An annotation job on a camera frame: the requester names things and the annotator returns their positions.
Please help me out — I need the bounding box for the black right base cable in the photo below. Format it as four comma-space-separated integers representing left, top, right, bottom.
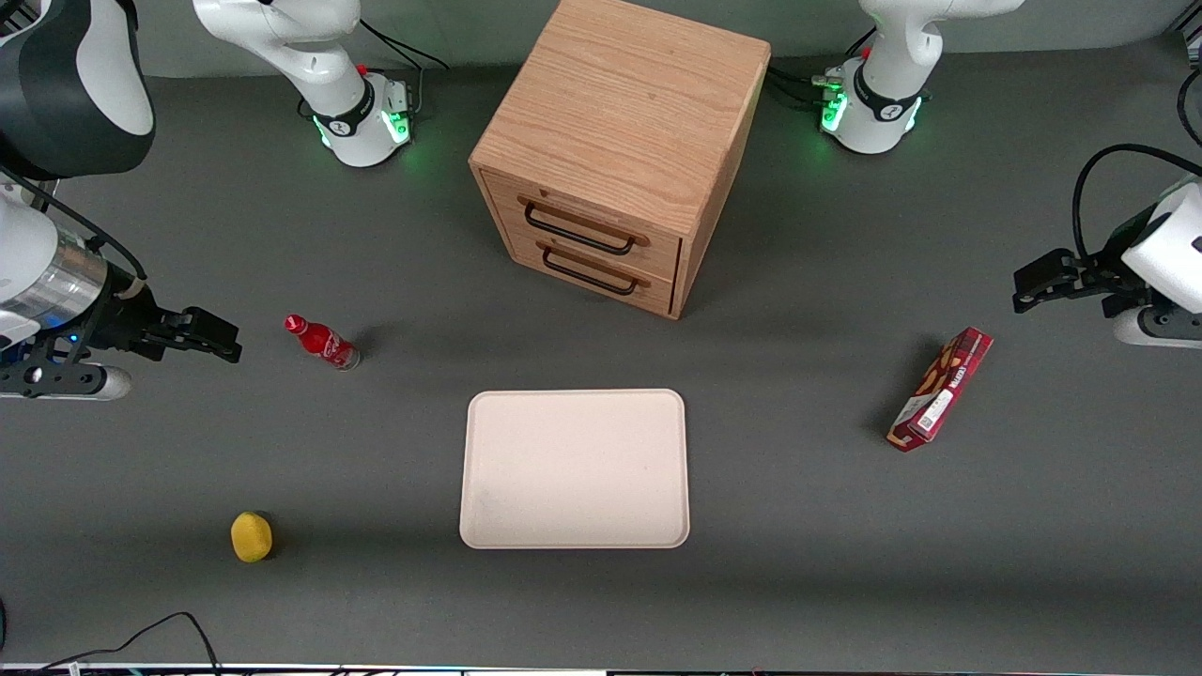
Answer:
357, 19, 450, 118

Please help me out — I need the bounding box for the wooden drawer front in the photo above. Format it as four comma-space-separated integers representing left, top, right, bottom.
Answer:
481, 172, 685, 283
507, 235, 679, 316

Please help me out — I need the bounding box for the black base cable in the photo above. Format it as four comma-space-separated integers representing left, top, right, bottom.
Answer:
357, 19, 450, 118
765, 28, 876, 106

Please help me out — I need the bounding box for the black metal drawer handle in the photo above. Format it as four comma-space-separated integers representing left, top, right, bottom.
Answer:
524, 202, 638, 256
542, 246, 640, 297

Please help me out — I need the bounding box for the yellow lemon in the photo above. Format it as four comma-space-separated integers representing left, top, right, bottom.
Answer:
230, 511, 275, 564

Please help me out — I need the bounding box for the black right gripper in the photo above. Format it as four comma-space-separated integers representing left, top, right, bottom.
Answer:
66, 280, 242, 364

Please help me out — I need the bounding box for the red coke bottle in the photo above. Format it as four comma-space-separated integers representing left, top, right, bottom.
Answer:
284, 314, 362, 371

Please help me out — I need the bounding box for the wooden drawer cabinet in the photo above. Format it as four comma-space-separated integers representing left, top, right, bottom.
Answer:
468, 0, 773, 321

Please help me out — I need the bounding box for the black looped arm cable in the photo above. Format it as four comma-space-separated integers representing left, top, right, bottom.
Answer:
1073, 144, 1202, 266

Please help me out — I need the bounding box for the thin black table cable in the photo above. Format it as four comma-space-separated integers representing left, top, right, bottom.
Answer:
0, 612, 222, 676

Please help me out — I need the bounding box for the red cookie box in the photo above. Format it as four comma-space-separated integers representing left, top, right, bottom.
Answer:
886, 326, 994, 453

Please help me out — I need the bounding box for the cream plastic tray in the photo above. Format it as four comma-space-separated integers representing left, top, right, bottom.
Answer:
458, 388, 691, 550

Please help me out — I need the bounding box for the black left base cable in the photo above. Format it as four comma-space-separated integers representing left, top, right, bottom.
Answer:
765, 28, 876, 106

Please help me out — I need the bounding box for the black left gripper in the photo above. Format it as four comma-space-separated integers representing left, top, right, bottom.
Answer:
1012, 208, 1175, 318

